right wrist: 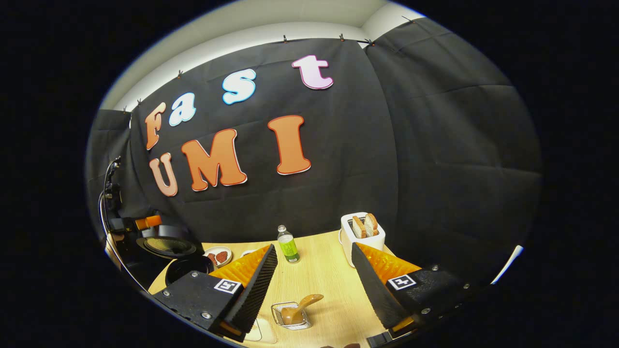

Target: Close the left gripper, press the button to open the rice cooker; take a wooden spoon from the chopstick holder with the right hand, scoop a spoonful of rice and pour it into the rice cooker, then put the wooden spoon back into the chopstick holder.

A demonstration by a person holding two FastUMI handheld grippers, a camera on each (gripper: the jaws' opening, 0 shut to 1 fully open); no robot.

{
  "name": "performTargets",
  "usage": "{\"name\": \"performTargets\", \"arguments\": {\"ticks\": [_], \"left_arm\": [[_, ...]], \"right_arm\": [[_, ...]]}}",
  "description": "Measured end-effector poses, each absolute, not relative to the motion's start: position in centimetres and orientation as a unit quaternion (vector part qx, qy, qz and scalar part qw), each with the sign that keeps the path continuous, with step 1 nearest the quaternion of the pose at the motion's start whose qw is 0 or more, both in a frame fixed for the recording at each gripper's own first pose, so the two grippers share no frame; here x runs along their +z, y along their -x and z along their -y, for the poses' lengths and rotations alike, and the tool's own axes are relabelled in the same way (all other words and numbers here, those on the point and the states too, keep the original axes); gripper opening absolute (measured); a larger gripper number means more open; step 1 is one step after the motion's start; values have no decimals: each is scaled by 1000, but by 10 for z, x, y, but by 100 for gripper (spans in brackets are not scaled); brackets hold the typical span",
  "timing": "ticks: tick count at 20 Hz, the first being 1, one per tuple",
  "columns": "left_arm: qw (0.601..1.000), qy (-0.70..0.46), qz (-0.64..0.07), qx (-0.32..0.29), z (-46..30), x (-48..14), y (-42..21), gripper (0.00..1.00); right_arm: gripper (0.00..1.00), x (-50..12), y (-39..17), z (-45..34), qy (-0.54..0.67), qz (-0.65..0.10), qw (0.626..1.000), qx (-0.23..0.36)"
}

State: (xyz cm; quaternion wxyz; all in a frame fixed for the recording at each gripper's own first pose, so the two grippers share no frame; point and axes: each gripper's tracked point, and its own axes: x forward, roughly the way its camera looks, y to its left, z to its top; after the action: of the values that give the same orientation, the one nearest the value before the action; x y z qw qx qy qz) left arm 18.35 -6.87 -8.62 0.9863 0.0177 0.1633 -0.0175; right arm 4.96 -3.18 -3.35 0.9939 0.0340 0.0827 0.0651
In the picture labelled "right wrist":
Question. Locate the small dish of red beans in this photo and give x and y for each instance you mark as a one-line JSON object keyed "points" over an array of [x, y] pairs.
{"points": [[218, 256]]}

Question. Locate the white toaster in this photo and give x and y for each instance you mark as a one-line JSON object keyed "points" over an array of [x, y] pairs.
{"points": [[362, 249]]}

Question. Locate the divided white grain dish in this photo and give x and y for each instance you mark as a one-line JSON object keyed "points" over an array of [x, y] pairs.
{"points": [[247, 252]]}

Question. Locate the row of cloth clips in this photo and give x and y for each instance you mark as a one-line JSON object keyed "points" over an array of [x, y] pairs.
{"points": [[285, 38]]}

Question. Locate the clear rice container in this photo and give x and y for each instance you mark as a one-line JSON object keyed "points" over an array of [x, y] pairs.
{"points": [[263, 333]]}

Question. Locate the wooden spoon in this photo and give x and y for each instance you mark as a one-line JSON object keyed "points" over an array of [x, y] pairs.
{"points": [[300, 309]]}

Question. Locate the toasted bread slice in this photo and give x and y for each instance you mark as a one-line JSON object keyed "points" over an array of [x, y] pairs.
{"points": [[359, 227], [371, 224]]}

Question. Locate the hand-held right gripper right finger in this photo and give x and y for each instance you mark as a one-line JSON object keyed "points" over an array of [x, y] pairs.
{"points": [[372, 290]]}

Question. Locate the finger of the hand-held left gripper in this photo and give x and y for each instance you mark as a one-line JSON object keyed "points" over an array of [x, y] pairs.
{"points": [[149, 222]]}

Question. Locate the dark grey rice cooker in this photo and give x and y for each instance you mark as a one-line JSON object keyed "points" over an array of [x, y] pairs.
{"points": [[188, 270]]}

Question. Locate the black backdrop cloth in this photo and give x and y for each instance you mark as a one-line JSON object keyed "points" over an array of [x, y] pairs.
{"points": [[435, 145]]}

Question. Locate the green drink bottle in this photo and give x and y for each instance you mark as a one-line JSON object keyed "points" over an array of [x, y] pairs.
{"points": [[288, 246]]}

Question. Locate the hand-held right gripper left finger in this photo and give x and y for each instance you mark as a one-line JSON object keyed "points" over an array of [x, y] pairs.
{"points": [[258, 290]]}

